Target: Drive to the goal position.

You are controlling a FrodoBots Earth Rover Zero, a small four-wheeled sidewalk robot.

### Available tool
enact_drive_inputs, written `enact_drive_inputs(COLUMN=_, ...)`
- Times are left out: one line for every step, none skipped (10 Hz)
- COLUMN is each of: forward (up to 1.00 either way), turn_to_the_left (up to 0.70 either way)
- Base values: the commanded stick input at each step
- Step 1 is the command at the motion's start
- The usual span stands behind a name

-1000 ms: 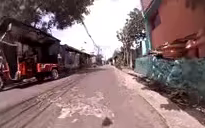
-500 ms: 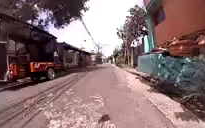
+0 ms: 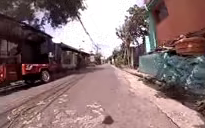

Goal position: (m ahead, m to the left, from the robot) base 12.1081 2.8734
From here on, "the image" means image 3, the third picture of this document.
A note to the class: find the orange and teal building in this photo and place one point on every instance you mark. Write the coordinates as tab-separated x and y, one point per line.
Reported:
186	16

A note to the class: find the group of trees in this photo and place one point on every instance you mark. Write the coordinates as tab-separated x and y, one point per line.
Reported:
134	28

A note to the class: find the grey asphalt road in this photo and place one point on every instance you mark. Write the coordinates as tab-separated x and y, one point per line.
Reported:
100	87

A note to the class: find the dark roadside building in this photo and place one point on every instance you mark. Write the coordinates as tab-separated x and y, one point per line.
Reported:
13	36

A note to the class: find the pile of wood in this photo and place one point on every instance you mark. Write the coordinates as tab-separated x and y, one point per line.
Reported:
190	44

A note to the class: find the row of low houses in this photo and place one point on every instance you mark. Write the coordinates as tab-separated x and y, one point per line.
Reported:
68	56

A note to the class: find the pale concrete roadside strip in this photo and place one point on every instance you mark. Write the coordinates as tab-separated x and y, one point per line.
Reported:
178	114

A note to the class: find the large overhanging tree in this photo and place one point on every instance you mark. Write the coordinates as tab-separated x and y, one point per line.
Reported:
53	10

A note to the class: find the teal wall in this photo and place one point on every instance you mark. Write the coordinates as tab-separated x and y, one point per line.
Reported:
176	70

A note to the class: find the red vehicle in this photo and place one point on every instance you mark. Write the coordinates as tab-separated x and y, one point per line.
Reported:
34	70

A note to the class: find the dirt ground strip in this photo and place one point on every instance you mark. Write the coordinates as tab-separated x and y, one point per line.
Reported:
180	95

